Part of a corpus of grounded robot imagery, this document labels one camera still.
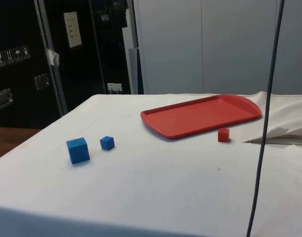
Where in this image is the large blue cube block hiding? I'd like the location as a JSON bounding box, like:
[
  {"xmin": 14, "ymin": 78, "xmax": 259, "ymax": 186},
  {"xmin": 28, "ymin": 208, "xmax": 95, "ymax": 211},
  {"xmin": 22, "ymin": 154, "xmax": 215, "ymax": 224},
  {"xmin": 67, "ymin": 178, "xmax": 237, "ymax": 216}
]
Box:
[{"xmin": 66, "ymin": 137, "xmax": 90, "ymax": 165}]

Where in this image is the red tray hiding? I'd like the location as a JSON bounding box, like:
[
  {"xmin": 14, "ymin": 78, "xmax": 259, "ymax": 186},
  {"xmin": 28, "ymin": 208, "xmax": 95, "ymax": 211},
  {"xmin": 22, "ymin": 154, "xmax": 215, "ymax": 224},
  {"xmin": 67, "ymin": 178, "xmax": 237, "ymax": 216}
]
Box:
[{"xmin": 140, "ymin": 94, "xmax": 262, "ymax": 141}]

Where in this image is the small blue cube block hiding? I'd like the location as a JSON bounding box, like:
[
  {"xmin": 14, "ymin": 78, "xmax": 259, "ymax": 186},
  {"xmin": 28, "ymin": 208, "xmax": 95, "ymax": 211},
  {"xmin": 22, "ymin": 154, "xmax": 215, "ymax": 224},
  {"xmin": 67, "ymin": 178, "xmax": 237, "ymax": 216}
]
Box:
[{"xmin": 99, "ymin": 135, "xmax": 116, "ymax": 151}]

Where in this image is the small red cube block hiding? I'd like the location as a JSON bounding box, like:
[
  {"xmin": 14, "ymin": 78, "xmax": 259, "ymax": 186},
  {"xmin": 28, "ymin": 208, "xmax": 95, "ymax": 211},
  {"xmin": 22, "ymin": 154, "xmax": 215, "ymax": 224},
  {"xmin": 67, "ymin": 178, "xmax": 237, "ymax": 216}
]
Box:
[{"xmin": 217, "ymin": 128, "xmax": 230, "ymax": 143}]

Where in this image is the pale locker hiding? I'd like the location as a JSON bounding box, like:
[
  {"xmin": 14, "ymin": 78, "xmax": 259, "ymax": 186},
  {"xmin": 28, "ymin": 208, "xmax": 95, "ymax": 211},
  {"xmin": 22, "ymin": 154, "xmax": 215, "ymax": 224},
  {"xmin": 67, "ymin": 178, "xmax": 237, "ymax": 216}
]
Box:
[{"xmin": 132, "ymin": 0, "xmax": 302, "ymax": 95}]

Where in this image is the black cabinet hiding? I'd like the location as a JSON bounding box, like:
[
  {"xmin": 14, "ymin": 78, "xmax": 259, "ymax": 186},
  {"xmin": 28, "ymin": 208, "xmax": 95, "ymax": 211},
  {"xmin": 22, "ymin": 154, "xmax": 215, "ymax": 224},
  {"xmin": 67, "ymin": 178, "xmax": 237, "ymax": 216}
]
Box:
[{"xmin": 0, "ymin": 0, "xmax": 145, "ymax": 130}]

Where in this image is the black cable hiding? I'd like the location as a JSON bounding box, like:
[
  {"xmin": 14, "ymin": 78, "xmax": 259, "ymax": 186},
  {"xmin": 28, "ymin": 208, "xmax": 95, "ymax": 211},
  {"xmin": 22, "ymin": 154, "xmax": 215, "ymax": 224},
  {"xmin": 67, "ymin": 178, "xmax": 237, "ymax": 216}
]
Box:
[{"xmin": 246, "ymin": 0, "xmax": 285, "ymax": 237}]

